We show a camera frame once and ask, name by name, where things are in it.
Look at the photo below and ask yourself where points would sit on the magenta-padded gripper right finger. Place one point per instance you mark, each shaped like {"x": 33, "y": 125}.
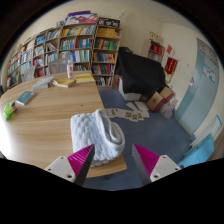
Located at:
{"x": 161, "y": 165}

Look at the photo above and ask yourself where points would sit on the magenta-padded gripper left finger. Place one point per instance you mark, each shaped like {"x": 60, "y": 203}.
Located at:
{"x": 61, "y": 166}

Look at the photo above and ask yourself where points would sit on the white knitted towel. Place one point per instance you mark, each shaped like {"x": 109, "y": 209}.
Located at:
{"x": 93, "y": 135}

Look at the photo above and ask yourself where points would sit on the blue plastic board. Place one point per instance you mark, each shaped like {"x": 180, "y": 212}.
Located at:
{"x": 200, "y": 153}

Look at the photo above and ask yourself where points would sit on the printed paper sheets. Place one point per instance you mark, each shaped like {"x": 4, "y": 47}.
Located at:
{"x": 130, "y": 115}

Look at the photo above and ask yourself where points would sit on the cardboard box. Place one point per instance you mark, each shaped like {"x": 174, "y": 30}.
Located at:
{"x": 158, "y": 99}

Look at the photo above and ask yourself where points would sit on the small dark jar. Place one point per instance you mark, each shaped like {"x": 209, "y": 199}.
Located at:
{"x": 14, "y": 106}

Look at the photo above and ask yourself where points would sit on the teal book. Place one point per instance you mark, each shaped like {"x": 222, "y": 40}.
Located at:
{"x": 25, "y": 98}

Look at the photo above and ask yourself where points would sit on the green plastic bag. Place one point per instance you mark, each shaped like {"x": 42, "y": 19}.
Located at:
{"x": 8, "y": 110}

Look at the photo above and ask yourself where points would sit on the white box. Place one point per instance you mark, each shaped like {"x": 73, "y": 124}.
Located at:
{"x": 128, "y": 93}

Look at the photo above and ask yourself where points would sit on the light blue door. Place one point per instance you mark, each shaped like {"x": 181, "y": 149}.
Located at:
{"x": 200, "y": 93}

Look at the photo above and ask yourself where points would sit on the grey book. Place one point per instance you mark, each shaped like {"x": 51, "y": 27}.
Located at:
{"x": 42, "y": 83}

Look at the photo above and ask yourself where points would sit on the yellow folder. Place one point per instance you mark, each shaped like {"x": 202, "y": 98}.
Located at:
{"x": 85, "y": 78}

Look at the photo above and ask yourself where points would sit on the black cloth cover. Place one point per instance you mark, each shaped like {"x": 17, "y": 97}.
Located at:
{"x": 140, "y": 71}

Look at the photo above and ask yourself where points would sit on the white bottle with red label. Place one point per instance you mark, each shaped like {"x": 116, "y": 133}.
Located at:
{"x": 70, "y": 70}

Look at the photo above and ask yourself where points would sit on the grey mesh chair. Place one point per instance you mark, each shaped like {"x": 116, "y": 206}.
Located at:
{"x": 29, "y": 74}
{"x": 58, "y": 66}

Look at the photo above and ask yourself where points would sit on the red hanging decoration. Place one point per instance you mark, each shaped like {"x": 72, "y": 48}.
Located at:
{"x": 171, "y": 65}

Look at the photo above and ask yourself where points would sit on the wooden bookshelf unit with books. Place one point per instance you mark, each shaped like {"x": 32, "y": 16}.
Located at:
{"x": 76, "y": 46}

